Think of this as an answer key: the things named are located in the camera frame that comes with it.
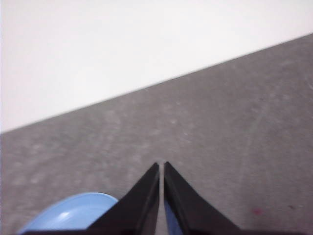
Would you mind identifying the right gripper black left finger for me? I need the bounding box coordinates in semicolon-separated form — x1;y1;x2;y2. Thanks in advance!
85;162;161;235

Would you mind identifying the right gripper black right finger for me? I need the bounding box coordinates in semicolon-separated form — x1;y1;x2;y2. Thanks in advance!
163;161;243;235

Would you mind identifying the blue plate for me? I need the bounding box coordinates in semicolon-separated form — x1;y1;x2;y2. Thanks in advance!
16;192;120;235

